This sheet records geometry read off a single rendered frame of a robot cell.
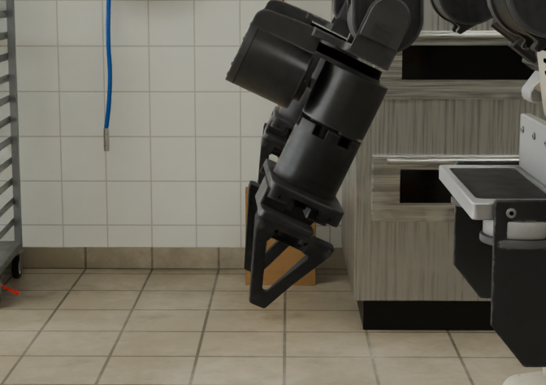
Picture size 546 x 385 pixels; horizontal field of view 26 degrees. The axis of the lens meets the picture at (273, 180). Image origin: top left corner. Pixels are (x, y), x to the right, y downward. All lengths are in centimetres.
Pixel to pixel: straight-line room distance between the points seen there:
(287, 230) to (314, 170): 6
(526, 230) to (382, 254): 321
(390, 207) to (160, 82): 144
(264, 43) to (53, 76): 438
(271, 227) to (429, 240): 339
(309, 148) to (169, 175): 433
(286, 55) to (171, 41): 428
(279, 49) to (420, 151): 331
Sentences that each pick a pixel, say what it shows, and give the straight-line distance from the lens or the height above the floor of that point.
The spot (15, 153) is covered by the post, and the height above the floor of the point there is 54.
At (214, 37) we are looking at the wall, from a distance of 522.
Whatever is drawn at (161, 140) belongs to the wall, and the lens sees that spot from 528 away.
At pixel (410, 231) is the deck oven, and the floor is 38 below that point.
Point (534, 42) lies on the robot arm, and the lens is 99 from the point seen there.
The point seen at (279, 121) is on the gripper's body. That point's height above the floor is 108.
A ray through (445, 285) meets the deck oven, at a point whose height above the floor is 18.
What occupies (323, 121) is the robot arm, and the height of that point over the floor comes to 113.
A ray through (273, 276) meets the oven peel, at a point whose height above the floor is 4.
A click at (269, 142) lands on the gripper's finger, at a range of 137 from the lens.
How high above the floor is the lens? 123
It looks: 9 degrees down
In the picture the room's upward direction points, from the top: straight up
